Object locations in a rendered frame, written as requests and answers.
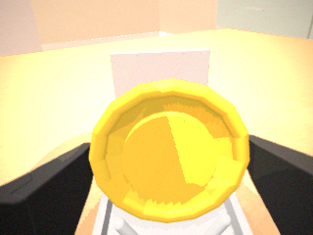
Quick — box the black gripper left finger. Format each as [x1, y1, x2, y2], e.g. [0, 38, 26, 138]
[0, 142, 94, 235]

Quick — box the yellow plate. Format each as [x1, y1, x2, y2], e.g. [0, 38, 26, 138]
[89, 78, 249, 223]

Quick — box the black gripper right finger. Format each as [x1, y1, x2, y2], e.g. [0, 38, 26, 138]
[246, 134, 313, 235]

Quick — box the white dish rack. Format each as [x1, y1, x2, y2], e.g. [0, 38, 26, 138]
[92, 49, 252, 235]

